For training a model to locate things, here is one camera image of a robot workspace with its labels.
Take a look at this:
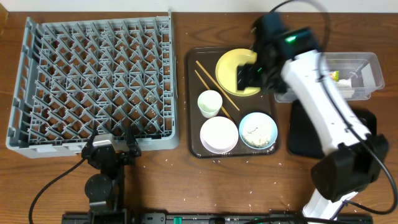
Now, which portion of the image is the black waste tray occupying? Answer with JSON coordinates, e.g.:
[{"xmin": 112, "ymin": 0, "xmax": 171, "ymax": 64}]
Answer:
[{"xmin": 287, "ymin": 100, "xmax": 377, "ymax": 159}]

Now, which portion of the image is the clear plastic waste bin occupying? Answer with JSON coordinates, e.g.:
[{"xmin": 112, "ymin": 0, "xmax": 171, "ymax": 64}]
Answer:
[{"xmin": 275, "ymin": 50, "xmax": 385, "ymax": 103}]

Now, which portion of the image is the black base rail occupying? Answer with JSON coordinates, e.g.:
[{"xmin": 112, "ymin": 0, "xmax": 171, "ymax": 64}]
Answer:
[{"xmin": 61, "ymin": 211, "xmax": 374, "ymax": 224}]

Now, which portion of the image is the white plastic cup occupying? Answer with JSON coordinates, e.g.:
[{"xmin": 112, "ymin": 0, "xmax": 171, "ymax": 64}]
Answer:
[{"xmin": 197, "ymin": 90, "xmax": 223, "ymax": 118}]

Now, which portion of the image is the white crumpled napkin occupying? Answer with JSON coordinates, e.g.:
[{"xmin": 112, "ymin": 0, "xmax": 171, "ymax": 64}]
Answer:
[{"xmin": 335, "ymin": 79, "xmax": 355, "ymax": 98}]

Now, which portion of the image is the wooden chopstick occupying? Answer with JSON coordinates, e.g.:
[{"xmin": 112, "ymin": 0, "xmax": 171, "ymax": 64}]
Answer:
[
  {"xmin": 194, "ymin": 70, "xmax": 234, "ymax": 122},
  {"xmin": 195, "ymin": 60, "xmax": 240, "ymax": 111}
]

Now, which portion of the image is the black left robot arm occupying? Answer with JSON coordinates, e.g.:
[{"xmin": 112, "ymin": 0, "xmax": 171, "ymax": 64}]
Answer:
[{"xmin": 81, "ymin": 128, "xmax": 141, "ymax": 213}]

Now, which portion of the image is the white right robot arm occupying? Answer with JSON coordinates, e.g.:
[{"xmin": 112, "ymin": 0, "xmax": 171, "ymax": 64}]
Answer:
[{"xmin": 236, "ymin": 12, "xmax": 389, "ymax": 222}]

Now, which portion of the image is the yellow orange snack wrapper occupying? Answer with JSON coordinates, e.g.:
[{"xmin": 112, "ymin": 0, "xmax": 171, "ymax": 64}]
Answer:
[{"xmin": 329, "ymin": 71, "xmax": 340, "ymax": 82}]

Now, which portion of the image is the white round bowl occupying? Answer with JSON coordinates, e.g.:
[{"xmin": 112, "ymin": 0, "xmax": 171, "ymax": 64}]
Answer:
[{"xmin": 200, "ymin": 116, "xmax": 239, "ymax": 154}]

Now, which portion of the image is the upper wooden chopstick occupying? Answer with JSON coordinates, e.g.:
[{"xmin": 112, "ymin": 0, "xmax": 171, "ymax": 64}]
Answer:
[{"xmin": 195, "ymin": 60, "xmax": 240, "ymax": 111}]

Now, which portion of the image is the yellow round plate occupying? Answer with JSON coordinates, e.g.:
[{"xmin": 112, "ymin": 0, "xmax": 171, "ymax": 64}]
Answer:
[{"xmin": 215, "ymin": 49, "xmax": 261, "ymax": 96}]

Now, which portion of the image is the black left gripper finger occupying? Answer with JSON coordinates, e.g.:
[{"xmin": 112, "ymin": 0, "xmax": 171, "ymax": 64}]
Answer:
[
  {"xmin": 126, "ymin": 127, "xmax": 138, "ymax": 151},
  {"xmin": 88, "ymin": 128, "xmax": 98, "ymax": 146}
]

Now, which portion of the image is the light blue bowl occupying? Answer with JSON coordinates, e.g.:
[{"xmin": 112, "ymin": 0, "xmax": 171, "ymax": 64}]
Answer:
[{"xmin": 239, "ymin": 112, "xmax": 278, "ymax": 150}]

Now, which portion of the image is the brown serving tray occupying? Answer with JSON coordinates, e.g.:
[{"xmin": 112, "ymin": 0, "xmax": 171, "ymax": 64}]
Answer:
[{"xmin": 185, "ymin": 47, "xmax": 280, "ymax": 159}]

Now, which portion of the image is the grey plastic dish rack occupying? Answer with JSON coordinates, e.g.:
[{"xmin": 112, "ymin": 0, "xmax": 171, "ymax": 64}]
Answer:
[{"xmin": 6, "ymin": 14, "xmax": 179, "ymax": 158}]

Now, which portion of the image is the lower wooden chopstick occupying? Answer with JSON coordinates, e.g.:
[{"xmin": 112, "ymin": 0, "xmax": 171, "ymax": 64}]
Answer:
[{"xmin": 194, "ymin": 70, "xmax": 234, "ymax": 122}]

